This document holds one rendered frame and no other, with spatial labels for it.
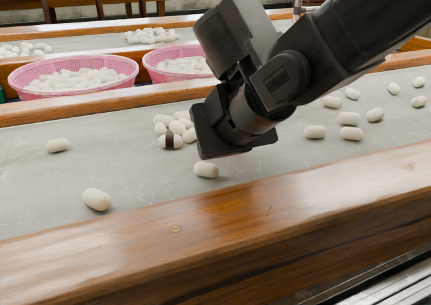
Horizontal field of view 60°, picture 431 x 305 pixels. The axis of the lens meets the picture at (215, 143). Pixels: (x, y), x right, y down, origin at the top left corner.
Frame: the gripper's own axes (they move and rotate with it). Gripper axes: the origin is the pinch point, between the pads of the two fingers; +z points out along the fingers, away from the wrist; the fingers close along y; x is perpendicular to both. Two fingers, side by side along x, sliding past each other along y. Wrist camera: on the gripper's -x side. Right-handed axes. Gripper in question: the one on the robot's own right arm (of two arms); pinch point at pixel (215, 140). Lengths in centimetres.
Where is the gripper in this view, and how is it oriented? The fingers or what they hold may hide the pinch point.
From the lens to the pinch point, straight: 53.8
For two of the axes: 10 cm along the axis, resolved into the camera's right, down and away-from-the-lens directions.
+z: -2.8, 2.3, 9.3
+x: 2.3, 9.6, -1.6
